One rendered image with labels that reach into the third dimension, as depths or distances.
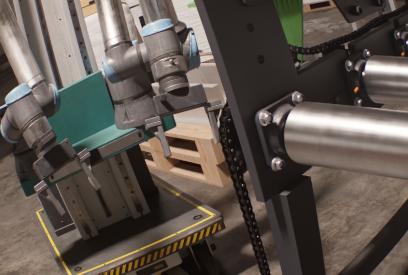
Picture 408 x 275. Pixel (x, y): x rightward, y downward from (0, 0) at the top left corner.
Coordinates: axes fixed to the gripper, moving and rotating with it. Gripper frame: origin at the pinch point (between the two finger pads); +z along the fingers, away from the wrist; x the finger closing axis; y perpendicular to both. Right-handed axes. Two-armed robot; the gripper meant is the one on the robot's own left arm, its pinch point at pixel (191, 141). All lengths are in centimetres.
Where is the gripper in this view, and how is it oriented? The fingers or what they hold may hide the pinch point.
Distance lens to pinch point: 141.3
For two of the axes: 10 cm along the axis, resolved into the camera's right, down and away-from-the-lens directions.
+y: 2.0, -2.0, -9.6
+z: 3.0, 9.5, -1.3
